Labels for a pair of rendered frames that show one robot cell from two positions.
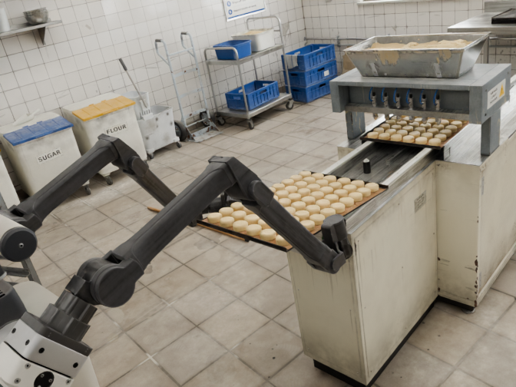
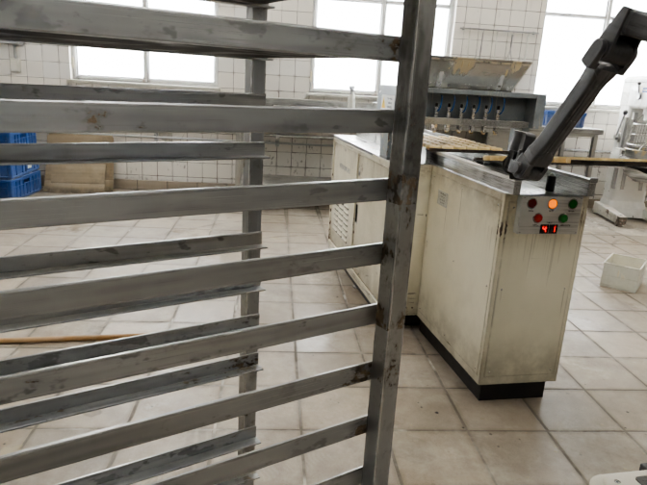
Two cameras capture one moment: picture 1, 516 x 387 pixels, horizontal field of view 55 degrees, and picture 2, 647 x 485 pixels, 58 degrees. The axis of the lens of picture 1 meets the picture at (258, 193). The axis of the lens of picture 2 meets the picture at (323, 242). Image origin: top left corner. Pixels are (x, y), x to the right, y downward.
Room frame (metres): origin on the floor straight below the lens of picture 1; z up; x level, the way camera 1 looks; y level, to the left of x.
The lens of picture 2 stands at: (1.24, 2.00, 1.19)
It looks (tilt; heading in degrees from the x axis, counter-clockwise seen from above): 16 degrees down; 301
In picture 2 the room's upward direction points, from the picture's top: 3 degrees clockwise
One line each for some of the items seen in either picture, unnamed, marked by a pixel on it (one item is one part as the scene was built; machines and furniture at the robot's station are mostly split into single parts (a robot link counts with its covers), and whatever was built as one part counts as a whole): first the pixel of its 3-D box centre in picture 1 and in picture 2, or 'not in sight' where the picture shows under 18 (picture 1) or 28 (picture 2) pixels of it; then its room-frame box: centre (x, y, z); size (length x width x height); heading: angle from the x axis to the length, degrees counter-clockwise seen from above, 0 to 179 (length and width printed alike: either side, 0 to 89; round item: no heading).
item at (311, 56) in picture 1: (308, 57); (1, 140); (6.40, -0.97, 0.50); 0.60 x 0.40 x 0.20; 128
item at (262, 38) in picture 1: (253, 40); not in sight; (6.02, -0.30, 0.90); 0.44 x 0.36 x 0.20; 45
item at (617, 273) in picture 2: not in sight; (623, 272); (1.41, -2.16, 0.08); 0.30 x 0.22 x 0.16; 85
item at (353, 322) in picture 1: (368, 262); (488, 268); (1.85, -0.44, 0.45); 0.70 x 0.34 x 0.90; 133
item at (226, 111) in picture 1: (249, 71); not in sight; (5.90, -0.17, 0.57); 0.85 x 0.58 x 1.13; 133
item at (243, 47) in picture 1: (233, 50); not in sight; (5.75, -0.03, 0.88); 0.40 x 0.30 x 0.16; 39
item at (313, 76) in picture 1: (310, 72); (3, 163); (6.40, -0.97, 0.30); 0.60 x 0.40 x 0.20; 126
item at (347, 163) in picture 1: (400, 124); (417, 149); (2.38, -0.79, 0.87); 2.01 x 0.03 x 0.07; 133
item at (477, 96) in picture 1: (415, 108); (455, 125); (2.19, -0.81, 1.01); 0.72 x 0.33 x 0.34; 43
